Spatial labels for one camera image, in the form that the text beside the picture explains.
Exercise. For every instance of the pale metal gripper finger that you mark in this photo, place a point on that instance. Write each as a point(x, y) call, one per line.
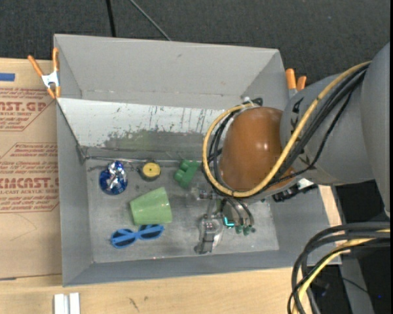
point(204, 195)
point(208, 233)

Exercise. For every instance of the green toy block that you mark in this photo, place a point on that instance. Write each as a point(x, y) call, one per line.
point(185, 173)

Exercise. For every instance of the light green cup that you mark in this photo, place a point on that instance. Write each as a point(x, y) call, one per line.
point(150, 206)

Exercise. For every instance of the yellow and grey round cap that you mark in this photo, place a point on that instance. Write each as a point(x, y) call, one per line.
point(149, 170)

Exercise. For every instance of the blue sunglasses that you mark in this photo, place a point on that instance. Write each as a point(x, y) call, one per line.
point(131, 236)

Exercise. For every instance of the blue and silver foil toy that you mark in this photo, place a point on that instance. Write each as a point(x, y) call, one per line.
point(113, 179)

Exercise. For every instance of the grey metal bin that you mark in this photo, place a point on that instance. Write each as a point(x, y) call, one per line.
point(183, 70)

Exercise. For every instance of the brown cardboard board red print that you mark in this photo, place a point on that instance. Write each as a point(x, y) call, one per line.
point(26, 208)

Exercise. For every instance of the black cylinder on white bracket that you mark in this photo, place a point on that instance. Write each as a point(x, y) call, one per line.
point(286, 193)

